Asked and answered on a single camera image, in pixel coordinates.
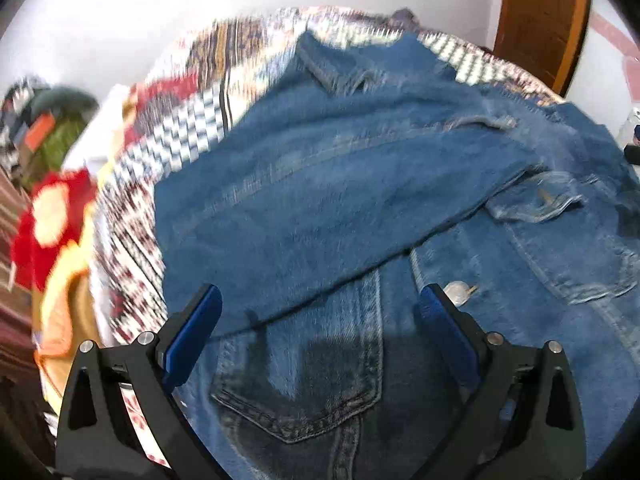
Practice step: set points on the striped maroon curtain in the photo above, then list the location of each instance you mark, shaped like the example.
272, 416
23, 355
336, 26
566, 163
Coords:
12, 310

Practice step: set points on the pile of mixed clothes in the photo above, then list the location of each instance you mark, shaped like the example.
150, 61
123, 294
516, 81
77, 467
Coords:
55, 145

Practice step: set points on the white cloth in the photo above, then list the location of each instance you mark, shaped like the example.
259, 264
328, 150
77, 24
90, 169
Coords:
107, 115

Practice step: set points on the yellow orange cloth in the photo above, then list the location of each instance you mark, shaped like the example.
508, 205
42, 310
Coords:
60, 310

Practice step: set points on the blue denim jacket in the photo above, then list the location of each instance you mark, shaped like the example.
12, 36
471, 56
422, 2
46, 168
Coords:
325, 185

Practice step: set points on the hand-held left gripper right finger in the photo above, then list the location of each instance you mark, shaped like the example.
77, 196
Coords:
446, 336

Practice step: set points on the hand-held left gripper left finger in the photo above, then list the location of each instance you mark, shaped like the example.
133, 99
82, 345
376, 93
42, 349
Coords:
195, 331

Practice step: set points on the red and orange cloth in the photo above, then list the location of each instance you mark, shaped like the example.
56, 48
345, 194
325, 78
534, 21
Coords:
50, 220

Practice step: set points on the patchwork patterned bedspread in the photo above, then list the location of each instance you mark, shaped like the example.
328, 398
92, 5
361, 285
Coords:
200, 125

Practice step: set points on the wooden door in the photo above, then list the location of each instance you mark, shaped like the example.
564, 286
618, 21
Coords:
540, 10

